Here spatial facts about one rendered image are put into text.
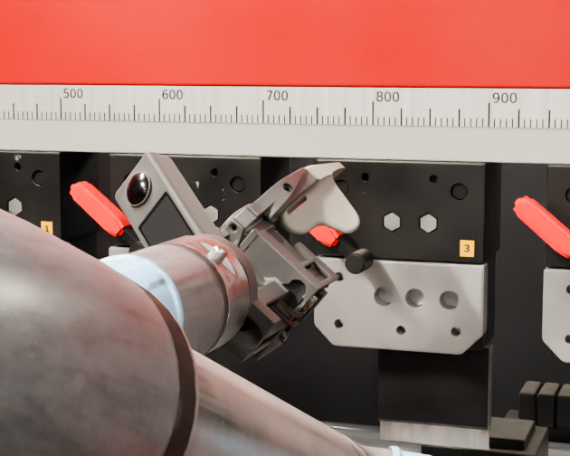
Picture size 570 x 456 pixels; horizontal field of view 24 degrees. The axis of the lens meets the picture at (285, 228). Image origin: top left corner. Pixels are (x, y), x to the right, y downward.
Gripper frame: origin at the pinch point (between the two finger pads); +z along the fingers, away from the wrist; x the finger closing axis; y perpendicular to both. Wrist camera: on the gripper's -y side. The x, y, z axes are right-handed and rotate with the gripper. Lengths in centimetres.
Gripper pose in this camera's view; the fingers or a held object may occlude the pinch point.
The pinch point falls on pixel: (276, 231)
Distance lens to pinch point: 104.4
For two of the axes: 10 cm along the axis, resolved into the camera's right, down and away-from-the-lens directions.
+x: 6.1, -7.3, -3.0
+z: 3.2, -1.2, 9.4
